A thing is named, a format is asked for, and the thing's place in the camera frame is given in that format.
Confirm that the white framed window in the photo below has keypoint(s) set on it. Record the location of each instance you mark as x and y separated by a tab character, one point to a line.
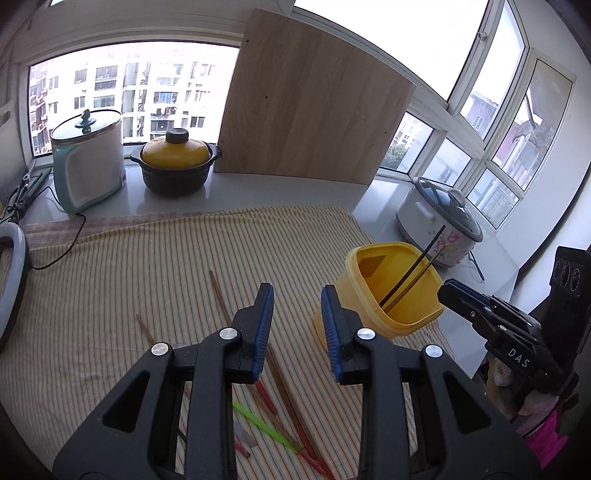
471	69

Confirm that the light wooden board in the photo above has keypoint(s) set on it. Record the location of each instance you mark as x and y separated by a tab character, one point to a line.
314	101

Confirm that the dark brown chopstick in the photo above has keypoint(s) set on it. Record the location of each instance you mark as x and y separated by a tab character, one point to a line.
415	281

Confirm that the black pot with yellow lid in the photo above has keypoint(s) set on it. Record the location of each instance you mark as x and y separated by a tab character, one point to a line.
175	157

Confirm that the striped beige cloth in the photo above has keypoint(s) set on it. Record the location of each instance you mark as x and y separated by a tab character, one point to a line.
161	267

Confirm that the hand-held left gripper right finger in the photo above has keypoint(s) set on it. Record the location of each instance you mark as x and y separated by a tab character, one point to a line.
329	332

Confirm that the person's right hand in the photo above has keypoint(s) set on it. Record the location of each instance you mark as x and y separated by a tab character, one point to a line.
503	387

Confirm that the red chopstick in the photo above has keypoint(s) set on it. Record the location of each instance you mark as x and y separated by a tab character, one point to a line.
242	449

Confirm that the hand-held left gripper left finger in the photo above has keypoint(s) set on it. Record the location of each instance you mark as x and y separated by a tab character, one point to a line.
264	318

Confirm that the white floral slow cooker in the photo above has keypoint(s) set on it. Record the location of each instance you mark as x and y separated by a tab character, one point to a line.
429	221

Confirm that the green plastic chopstick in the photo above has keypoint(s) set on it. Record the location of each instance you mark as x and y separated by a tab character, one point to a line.
268	429

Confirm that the yellow plastic utensil container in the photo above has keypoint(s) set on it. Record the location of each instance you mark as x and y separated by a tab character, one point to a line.
369	267

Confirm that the black metal stand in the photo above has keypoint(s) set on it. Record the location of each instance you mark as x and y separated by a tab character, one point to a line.
27	189

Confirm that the grey utensil piece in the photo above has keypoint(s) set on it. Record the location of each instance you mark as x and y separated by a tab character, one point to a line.
247	437

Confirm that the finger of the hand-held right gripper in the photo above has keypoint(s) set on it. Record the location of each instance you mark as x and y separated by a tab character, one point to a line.
480	295
461	302

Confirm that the white teal electric pot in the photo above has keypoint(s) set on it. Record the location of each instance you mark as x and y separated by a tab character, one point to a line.
87	170

